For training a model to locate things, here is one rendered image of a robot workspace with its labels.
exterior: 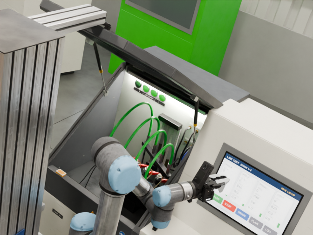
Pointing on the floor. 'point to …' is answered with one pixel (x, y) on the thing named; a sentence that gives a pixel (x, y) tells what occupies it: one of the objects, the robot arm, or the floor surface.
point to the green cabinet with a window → (179, 29)
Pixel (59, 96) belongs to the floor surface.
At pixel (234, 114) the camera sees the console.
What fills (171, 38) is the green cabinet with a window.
